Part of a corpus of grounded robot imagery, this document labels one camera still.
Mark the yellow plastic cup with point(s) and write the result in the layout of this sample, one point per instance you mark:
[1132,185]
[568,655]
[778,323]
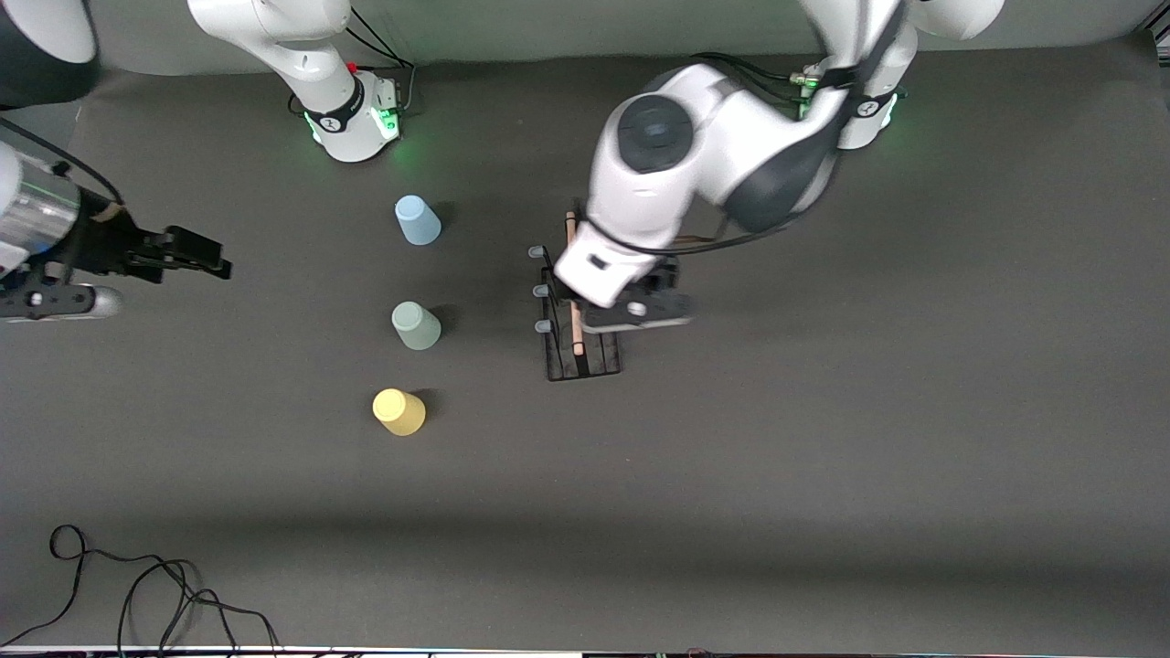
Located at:
[399,413]

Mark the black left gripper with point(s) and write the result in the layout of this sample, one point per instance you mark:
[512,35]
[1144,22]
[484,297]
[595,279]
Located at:
[660,277]

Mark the dark grey table mat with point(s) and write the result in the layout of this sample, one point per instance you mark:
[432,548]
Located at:
[823,457]

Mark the pale green plastic cup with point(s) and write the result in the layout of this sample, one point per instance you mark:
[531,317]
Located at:
[417,327]

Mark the light blue plastic cup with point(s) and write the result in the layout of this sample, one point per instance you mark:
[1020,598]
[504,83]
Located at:
[419,222]

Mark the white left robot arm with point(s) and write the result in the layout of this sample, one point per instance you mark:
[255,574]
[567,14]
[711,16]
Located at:
[658,183]

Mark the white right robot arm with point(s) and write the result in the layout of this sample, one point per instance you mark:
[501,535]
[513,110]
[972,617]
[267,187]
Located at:
[302,55]

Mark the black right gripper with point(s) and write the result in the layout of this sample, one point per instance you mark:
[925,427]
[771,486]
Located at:
[102,247]

